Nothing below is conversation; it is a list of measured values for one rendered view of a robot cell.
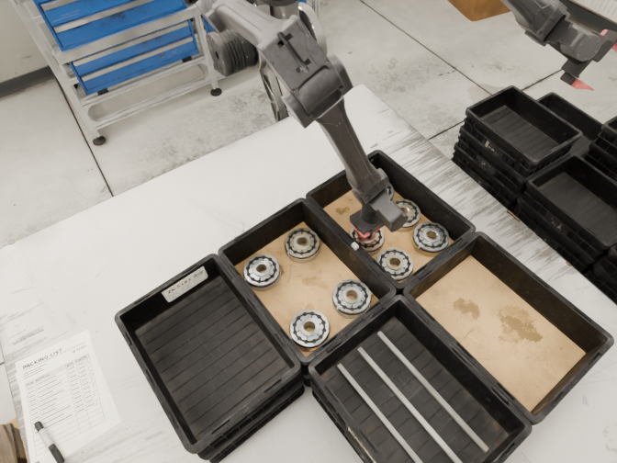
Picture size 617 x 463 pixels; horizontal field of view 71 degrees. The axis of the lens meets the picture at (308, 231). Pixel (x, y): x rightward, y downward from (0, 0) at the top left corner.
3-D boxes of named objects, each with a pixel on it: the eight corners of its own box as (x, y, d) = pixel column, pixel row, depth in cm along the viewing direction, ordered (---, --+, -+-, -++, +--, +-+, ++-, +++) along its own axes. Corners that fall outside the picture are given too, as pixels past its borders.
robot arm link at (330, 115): (325, 46, 70) (274, 90, 71) (345, 63, 68) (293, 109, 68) (381, 169, 108) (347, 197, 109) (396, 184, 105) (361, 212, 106)
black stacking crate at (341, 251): (224, 272, 127) (216, 251, 118) (304, 220, 137) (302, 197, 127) (307, 379, 109) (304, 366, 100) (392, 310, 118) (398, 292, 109)
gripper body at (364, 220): (391, 218, 119) (396, 202, 113) (363, 236, 116) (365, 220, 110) (376, 202, 122) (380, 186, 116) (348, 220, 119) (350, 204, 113)
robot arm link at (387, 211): (377, 164, 103) (350, 188, 104) (409, 197, 98) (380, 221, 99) (387, 186, 114) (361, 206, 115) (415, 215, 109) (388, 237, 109)
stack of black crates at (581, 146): (498, 144, 242) (511, 112, 223) (535, 123, 250) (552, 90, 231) (555, 191, 222) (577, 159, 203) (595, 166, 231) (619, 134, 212)
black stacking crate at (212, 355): (130, 333, 118) (113, 316, 109) (223, 272, 127) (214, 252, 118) (203, 462, 100) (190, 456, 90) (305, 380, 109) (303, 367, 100)
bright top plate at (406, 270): (368, 262, 122) (368, 261, 122) (394, 242, 125) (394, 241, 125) (395, 287, 117) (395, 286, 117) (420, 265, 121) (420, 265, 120)
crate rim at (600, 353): (398, 295, 110) (399, 291, 109) (476, 233, 120) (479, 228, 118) (532, 429, 92) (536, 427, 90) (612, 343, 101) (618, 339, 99)
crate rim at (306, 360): (216, 254, 120) (214, 250, 118) (303, 199, 129) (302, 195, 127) (305, 369, 101) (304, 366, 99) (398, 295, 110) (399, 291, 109)
